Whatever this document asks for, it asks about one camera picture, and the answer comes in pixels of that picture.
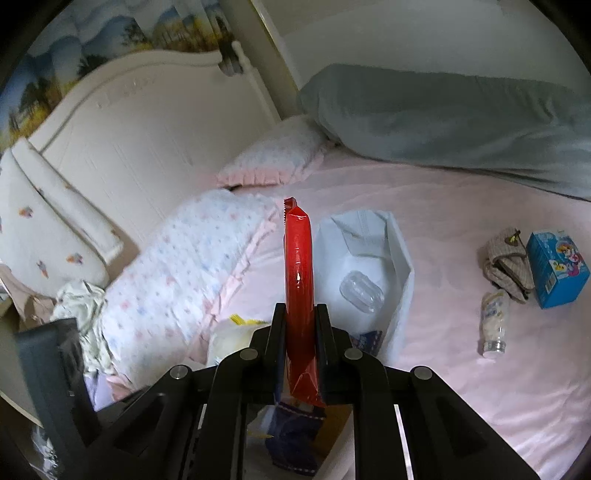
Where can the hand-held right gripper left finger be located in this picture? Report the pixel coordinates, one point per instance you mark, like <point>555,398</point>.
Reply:
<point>279,350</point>

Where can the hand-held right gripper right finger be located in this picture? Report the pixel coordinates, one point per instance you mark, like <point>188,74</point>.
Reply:
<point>322,350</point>

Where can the blue snack packet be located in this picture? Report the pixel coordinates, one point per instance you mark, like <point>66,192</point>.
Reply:
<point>295,438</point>
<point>367,341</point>

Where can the clear bag with yellow stripes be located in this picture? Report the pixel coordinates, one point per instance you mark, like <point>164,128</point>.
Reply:
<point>231,341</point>

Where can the clear plastic case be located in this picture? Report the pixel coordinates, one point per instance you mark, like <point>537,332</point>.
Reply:
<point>361,291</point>

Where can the red snack packet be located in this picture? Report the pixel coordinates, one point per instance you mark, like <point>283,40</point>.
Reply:
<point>299,277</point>

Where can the white bag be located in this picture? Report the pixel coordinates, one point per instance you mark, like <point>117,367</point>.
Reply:
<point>360,249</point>

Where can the blue cardboard box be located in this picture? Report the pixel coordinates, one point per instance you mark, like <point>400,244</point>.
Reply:
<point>556,272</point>

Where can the crumpled white cloth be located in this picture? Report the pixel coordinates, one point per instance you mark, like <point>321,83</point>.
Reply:
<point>83,309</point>

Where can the floral pillow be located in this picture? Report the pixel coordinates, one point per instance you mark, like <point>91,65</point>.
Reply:
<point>184,277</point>

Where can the white embroidered cushion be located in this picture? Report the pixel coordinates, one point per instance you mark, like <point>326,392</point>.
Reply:
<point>41,221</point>

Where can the clear bottle with white contents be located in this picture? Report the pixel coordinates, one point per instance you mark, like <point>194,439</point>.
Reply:
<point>495,323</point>

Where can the small pink-edged pillow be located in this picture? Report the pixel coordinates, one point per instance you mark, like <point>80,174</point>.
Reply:
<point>277,152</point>

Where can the plaid cloth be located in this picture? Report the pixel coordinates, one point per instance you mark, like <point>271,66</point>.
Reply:
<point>508,263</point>

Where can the white headboard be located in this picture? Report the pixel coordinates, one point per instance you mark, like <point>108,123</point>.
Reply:
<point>138,138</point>

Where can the grey blanket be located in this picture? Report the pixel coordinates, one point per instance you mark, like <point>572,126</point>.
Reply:
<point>438,120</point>

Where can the landscape wall mural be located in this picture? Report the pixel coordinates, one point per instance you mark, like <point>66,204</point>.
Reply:
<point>92,37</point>

